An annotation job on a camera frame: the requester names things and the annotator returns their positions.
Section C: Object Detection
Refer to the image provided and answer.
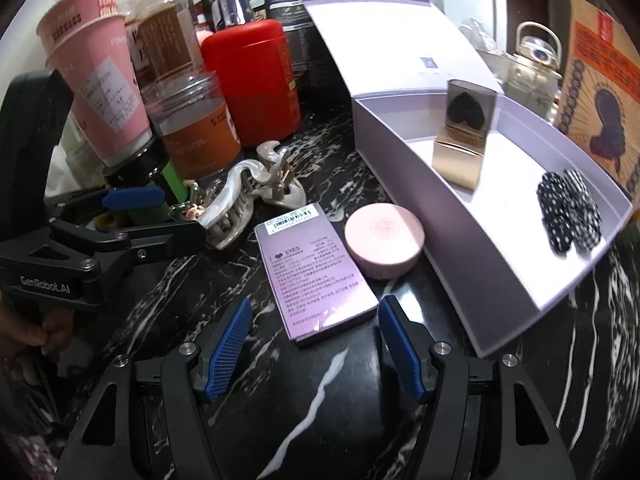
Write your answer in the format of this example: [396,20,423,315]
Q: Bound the pink paper cup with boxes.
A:
[45,15,153,167]
[36,0,121,41]

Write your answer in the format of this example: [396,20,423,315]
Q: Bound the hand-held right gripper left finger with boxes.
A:
[67,297,253,480]

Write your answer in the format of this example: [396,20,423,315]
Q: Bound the clear jar dark label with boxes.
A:
[120,0,151,86]

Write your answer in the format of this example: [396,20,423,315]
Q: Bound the white fridge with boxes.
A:
[480,0,507,53]

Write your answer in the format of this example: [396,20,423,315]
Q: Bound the clear jar brown label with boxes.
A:
[135,0,206,83]

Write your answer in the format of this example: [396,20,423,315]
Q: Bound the small gold charm keychain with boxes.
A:
[170,182,206,223]

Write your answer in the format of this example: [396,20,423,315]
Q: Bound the black white checkered scrunchie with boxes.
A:
[562,169,603,250]

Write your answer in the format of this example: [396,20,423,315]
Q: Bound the pink bottle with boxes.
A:
[194,12,217,48]

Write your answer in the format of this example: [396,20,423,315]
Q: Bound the brown printed paper bag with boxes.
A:
[552,0,640,206]

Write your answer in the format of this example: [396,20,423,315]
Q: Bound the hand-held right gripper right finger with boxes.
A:
[377,295,576,480]

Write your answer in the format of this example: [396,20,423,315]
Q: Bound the clear plastic bags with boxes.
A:
[457,17,506,56]

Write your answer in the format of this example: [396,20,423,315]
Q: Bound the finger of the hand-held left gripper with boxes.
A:
[44,186,167,222]
[49,217,209,302]

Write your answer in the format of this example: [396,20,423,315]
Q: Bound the red canister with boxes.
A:
[201,19,302,148]

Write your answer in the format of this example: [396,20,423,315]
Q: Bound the clear jar orange label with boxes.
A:
[142,71,243,181]

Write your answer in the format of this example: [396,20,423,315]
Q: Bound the glass teapot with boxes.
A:
[502,21,563,121]

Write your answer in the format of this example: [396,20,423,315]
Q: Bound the pink round compact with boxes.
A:
[344,203,426,280]

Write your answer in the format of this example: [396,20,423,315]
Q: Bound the dark round jar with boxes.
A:
[102,137,168,188]

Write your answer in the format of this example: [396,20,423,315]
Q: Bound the small purple carton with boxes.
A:
[254,201,379,348]

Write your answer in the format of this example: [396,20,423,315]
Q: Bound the green plastic item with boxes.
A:
[159,157,190,203]

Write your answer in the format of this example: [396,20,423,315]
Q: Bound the pearly white hair claw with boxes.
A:
[197,141,307,251]

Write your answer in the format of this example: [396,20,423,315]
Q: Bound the gold mirrored case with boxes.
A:
[431,79,503,191]

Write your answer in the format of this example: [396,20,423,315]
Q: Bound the clear jar purple contents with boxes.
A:
[209,0,253,33]

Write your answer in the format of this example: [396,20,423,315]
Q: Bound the brown door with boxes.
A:
[504,0,546,36]

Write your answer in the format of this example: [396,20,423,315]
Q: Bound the lavender gift box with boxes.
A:
[297,0,635,359]

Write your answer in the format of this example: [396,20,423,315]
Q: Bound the person's left hand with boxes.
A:
[0,292,76,361]

